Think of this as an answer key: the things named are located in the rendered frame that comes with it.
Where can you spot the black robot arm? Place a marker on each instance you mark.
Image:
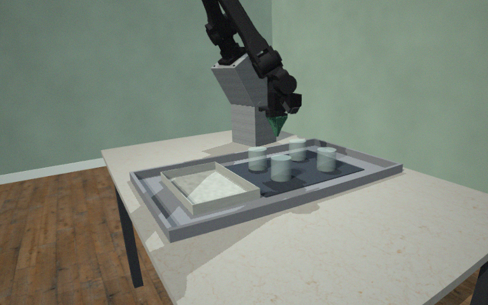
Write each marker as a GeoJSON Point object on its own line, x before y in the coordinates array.
{"type": "Point", "coordinates": [221, 28]}

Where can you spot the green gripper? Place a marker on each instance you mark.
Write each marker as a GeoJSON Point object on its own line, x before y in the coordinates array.
{"type": "Point", "coordinates": [276, 117]}

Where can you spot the white shallow tray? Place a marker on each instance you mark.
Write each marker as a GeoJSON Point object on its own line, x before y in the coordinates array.
{"type": "Point", "coordinates": [208, 187]}

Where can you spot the clear glass jar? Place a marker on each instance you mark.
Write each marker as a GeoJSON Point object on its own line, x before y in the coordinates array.
{"type": "Point", "coordinates": [257, 158]}
{"type": "Point", "coordinates": [326, 159]}
{"type": "Point", "coordinates": [281, 168]}
{"type": "Point", "coordinates": [297, 149]}

